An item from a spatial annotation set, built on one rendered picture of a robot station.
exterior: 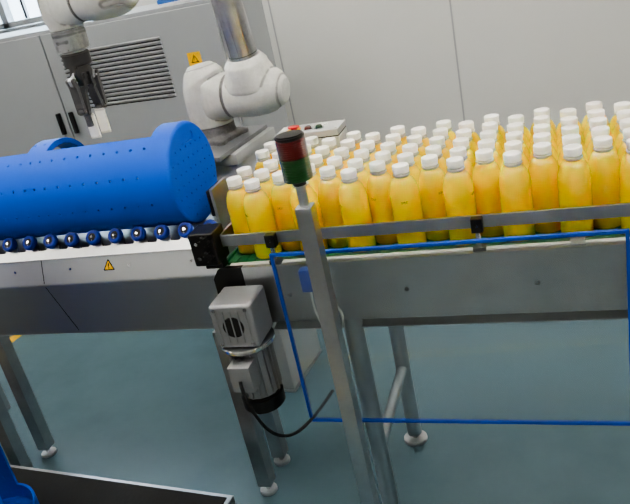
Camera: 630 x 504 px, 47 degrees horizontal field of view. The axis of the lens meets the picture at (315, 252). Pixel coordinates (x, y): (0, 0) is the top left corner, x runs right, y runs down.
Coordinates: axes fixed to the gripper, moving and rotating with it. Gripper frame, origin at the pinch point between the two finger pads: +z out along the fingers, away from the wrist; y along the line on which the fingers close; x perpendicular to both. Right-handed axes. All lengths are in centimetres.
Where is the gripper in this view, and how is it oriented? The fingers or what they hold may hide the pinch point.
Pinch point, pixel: (98, 124)
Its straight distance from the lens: 214.0
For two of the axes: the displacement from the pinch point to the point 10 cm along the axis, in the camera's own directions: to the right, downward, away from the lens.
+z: 2.0, 9.0, 4.0
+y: -2.7, 4.4, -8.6
